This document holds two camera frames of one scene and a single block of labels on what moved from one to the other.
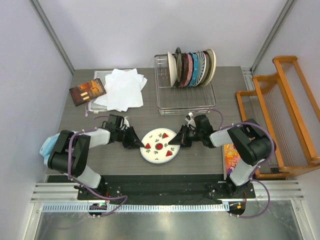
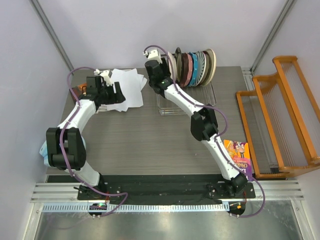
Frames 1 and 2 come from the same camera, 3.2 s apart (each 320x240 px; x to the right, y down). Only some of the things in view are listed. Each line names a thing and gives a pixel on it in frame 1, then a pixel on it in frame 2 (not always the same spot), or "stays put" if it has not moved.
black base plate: x=155 y=189 stays put
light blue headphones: x=47 y=146 stays put
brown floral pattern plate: x=172 y=69 stays put
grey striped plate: x=201 y=68 stays put
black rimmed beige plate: x=179 y=57 stays put
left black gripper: x=133 y=142 -> x=116 y=98
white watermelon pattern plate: x=156 y=149 -> x=174 y=65
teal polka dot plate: x=195 y=58 stays put
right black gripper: x=181 y=138 -> x=165 y=67
